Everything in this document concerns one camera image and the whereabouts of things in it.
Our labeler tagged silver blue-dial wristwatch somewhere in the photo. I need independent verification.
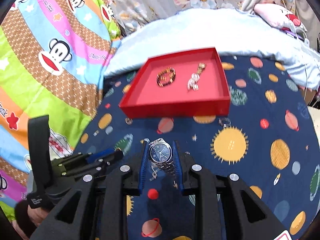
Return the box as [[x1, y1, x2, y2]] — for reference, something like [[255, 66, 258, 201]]
[[149, 138, 175, 177]]

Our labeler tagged dark wooden bead bracelet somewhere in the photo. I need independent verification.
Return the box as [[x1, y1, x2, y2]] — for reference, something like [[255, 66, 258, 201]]
[[156, 67, 176, 88]]

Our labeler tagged white pearl bracelet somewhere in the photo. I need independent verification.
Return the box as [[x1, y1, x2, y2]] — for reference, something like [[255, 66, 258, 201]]
[[187, 73, 200, 91]]

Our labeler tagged person's left hand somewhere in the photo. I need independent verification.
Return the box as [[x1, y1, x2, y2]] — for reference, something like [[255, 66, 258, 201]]
[[12, 200, 49, 239]]

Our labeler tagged navy planet-print cloth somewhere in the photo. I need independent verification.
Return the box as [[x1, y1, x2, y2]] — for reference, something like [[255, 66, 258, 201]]
[[74, 56, 319, 239]]

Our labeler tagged red cardboard tray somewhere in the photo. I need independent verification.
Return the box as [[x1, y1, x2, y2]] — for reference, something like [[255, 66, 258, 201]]
[[119, 48, 231, 119]]

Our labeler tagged colourful cartoon monkey blanket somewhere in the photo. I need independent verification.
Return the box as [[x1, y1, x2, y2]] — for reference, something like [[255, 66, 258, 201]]
[[1, 0, 120, 220]]

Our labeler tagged light blue pillow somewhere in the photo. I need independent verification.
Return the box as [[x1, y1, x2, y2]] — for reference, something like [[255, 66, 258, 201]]
[[104, 9, 319, 90]]

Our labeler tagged pink cartoon pillow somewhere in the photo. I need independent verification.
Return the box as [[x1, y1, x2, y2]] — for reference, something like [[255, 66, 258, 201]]
[[254, 3, 308, 33]]

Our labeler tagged silver stone ring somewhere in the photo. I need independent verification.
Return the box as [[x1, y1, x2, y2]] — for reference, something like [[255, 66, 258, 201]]
[[218, 117, 232, 128]]

